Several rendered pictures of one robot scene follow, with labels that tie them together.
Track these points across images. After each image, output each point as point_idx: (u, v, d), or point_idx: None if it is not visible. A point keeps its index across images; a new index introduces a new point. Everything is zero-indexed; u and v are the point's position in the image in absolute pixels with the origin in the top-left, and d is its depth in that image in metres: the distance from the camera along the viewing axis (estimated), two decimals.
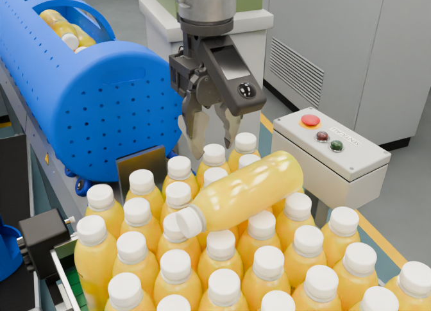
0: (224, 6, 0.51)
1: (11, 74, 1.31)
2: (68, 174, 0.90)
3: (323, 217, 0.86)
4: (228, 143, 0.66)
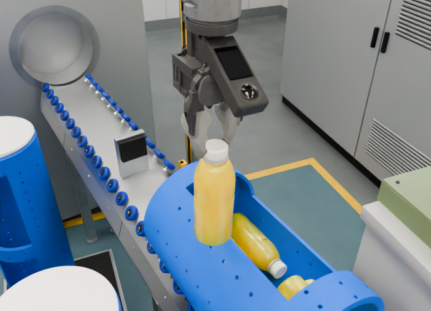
0: (229, 6, 0.51)
1: None
2: None
3: None
4: None
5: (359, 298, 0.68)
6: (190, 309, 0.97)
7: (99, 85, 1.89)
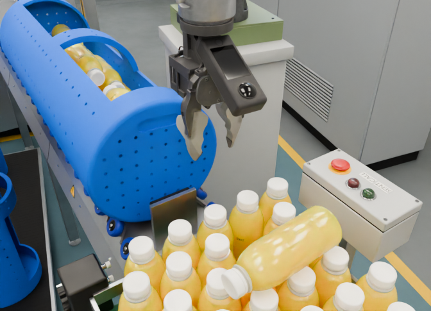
0: (224, 6, 0.51)
1: (33, 102, 1.33)
2: (99, 213, 0.91)
3: (351, 257, 0.88)
4: (229, 142, 0.66)
5: (98, 35, 1.05)
6: (32, 99, 1.34)
7: None
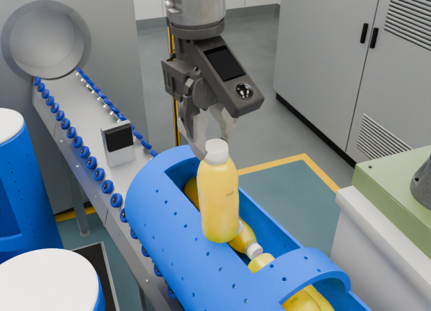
0: (214, 8, 0.51)
1: (172, 295, 0.99)
2: None
3: None
4: None
5: (322, 272, 0.71)
6: (170, 290, 1.00)
7: (89, 79, 1.92)
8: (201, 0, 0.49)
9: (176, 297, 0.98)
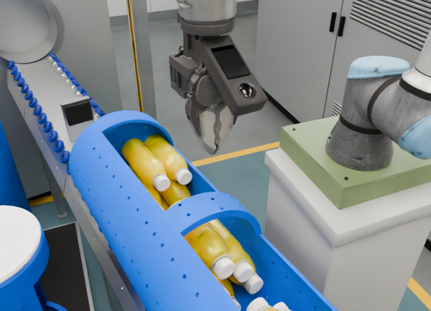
0: (224, 6, 0.51)
1: None
2: None
3: None
4: (215, 148, 0.65)
5: (224, 210, 0.80)
6: None
7: (61, 63, 2.01)
8: None
9: None
